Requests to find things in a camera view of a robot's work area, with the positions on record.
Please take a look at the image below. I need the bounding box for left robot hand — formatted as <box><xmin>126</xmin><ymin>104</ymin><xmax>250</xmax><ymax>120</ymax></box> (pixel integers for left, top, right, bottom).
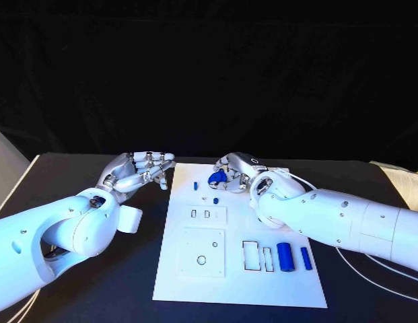
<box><xmin>93</xmin><ymin>151</ymin><xmax>175</xmax><ymax>205</ymax></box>

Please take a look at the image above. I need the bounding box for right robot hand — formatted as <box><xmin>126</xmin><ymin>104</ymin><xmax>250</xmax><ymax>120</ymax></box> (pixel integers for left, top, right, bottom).
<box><xmin>207</xmin><ymin>151</ymin><xmax>268</xmax><ymax>194</ymax></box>

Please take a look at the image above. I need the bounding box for blue gear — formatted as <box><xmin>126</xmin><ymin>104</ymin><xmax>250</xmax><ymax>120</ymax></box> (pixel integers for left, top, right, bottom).
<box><xmin>207</xmin><ymin>168</ymin><xmax>227</xmax><ymax>185</ymax></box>

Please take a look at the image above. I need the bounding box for white task board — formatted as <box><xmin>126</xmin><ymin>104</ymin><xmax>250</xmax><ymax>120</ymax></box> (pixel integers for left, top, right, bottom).
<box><xmin>151</xmin><ymin>161</ymin><xmax>328</xmax><ymax>309</ymax></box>

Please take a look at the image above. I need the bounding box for thick blue cylinder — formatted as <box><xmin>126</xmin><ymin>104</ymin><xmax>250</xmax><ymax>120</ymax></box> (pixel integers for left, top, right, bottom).
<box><xmin>275</xmin><ymin>242</ymin><xmax>296</xmax><ymax>273</ymax></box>

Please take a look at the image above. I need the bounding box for thin blue cylinder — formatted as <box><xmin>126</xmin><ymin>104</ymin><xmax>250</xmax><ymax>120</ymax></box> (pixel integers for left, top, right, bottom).
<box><xmin>298</xmin><ymin>246</ymin><xmax>312</xmax><ymax>271</ymax></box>

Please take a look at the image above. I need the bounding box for white cable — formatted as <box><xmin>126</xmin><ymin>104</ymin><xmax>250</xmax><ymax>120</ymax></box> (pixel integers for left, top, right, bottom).
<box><xmin>9</xmin><ymin>289</ymin><xmax>43</xmax><ymax>323</ymax></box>
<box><xmin>363</xmin><ymin>253</ymin><xmax>418</xmax><ymax>291</ymax></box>
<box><xmin>334</xmin><ymin>247</ymin><xmax>418</xmax><ymax>308</ymax></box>

